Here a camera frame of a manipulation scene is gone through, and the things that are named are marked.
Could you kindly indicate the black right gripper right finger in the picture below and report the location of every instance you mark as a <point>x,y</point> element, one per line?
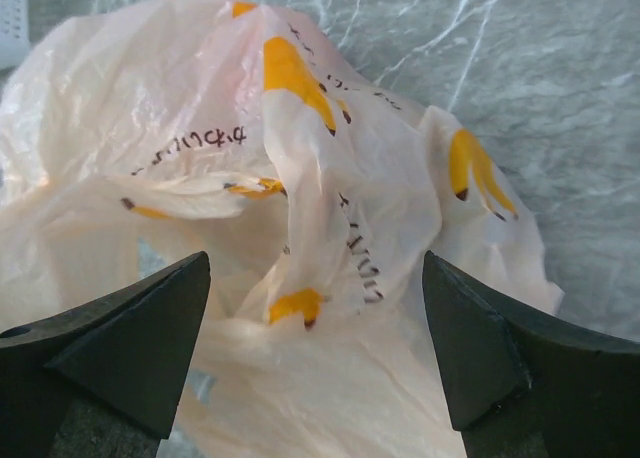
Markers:
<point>519,382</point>

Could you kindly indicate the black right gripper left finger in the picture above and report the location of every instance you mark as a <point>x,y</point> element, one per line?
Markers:
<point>104,379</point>

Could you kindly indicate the translucent orange plastic bag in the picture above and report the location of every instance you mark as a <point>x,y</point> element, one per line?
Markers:
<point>238,130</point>

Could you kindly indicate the white perforated plastic basket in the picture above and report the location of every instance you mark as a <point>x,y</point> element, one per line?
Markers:
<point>14,32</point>

